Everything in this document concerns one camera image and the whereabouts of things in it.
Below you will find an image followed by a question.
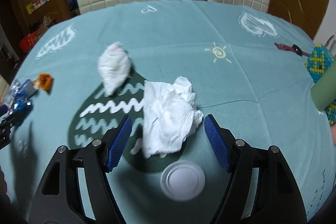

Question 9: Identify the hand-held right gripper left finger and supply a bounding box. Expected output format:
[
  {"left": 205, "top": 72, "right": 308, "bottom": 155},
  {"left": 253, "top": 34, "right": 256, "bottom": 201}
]
[{"left": 28, "top": 115, "right": 132, "bottom": 224}]

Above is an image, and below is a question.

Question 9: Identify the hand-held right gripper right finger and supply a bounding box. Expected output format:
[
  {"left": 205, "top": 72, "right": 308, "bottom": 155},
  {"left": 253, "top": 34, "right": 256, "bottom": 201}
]
[{"left": 204, "top": 114, "right": 308, "bottom": 224}]

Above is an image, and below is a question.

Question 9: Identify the blue wrapper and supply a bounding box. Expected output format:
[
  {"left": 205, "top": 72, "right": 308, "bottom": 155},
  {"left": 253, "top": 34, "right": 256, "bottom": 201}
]
[{"left": 5, "top": 79, "right": 36, "bottom": 116}]

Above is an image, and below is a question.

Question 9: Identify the white round lid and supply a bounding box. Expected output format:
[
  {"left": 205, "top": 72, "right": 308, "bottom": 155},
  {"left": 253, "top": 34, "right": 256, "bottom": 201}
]
[{"left": 160, "top": 161, "right": 206, "bottom": 201}]

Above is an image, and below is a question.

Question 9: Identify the orange wrapper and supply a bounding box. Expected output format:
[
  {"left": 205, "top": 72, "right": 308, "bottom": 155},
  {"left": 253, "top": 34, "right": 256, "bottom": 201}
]
[{"left": 35, "top": 73, "right": 54, "bottom": 95}]

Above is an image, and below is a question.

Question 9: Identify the balled white tissue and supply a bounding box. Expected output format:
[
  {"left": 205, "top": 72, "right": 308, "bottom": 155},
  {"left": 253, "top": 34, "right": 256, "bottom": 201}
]
[{"left": 98, "top": 41, "right": 132, "bottom": 95}]

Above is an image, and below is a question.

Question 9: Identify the red bag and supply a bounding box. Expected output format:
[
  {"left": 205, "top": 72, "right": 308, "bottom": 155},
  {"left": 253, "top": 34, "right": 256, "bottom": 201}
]
[{"left": 20, "top": 33, "right": 40, "bottom": 51}]

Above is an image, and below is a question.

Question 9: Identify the pile of cardboard boxes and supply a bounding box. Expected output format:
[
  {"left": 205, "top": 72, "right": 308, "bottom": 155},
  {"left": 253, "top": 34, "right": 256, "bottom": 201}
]
[{"left": 31, "top": 16, "right": 57, "bottom": 36}]

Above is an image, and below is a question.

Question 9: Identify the printed teal tablecloth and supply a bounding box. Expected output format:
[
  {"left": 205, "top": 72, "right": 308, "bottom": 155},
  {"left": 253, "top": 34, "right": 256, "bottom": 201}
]
[{"left": 8, "top": 0, "right": 336, "bottom": 224}]

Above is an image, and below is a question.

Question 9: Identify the green thermos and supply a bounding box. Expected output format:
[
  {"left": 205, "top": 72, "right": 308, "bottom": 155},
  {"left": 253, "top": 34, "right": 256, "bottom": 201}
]
[{"left": 310, "top": 59, "right": 336, "bottom": 112}]

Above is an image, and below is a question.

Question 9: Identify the blue yellow beaded box cover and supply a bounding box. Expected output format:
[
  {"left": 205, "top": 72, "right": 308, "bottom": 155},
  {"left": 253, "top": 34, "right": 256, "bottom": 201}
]
[{"left": 304, "top": 43, "right": 336, "bottom": 125}]

